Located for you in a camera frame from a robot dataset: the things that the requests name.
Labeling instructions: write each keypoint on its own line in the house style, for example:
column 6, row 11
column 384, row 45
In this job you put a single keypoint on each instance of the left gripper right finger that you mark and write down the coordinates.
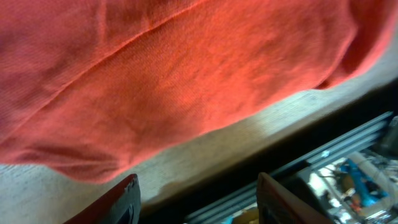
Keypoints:
column 278, row 205

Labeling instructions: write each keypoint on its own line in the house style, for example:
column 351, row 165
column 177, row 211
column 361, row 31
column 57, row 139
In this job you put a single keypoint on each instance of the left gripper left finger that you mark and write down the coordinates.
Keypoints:
column 119, row 205

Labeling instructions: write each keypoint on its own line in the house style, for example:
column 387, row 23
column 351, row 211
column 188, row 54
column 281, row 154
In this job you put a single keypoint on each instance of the red orange t-shirt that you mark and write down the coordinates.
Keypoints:
column 92, row 88

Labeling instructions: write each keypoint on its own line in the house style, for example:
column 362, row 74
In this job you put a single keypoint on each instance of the aluminium frame rail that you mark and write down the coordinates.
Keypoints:
column 317, row 175

